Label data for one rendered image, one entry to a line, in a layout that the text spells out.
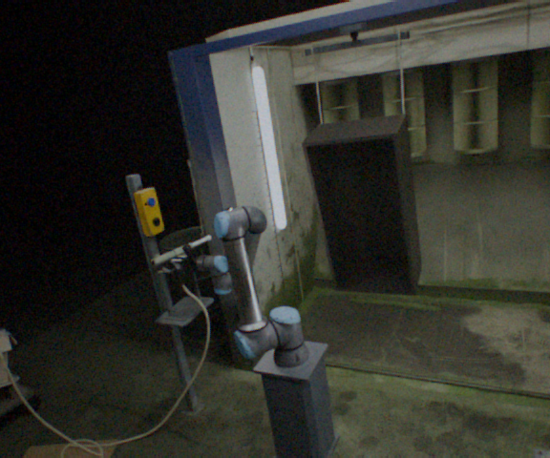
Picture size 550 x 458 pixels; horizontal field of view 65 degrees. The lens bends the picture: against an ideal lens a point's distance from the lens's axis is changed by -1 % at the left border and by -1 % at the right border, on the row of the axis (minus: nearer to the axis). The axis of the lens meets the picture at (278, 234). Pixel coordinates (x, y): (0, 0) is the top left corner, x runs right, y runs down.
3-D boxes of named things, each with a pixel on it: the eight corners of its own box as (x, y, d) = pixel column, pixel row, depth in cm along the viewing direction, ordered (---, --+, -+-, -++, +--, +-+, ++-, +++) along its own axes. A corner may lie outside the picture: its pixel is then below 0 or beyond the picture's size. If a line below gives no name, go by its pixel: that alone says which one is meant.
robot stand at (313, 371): (322, 478, 231) (307, 379, 210) (271, 464, 245) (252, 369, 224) (340, 436, 256) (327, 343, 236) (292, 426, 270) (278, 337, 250)
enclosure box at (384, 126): (347, 263, 360) (318, 124, 303) (422, 266, 334) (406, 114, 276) (334, 290, 334) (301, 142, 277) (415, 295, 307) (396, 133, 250)
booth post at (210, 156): (234, 368, 335) (166, 52, 262) (245, 355, 350) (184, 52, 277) (255, 372, 327) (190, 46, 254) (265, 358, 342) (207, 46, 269)
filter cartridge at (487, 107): (497, 157, 370) (497, 53, 346) (502, 165, 338) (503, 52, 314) (452, 160, 383) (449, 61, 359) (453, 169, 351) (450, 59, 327)
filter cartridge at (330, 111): (360, 162, 433) (352, 74, 405) (370, 169, 399) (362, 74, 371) (325, 168, 433) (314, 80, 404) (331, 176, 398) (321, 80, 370)
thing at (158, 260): (170, 291, 249) (152, 256, 248) (165, 293, 252) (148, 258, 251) (224, 262, 287) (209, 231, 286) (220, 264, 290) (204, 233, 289)
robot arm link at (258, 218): (264, 195, 207) (246, 268, 260) (241, 201, 202) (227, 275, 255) (275, 213, 201) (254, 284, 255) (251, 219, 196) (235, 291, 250)
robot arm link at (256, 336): (280, 353, 216) (250, 207, 196) (248, 366, 209) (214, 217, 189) (266, 342, 229) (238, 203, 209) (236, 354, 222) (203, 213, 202)
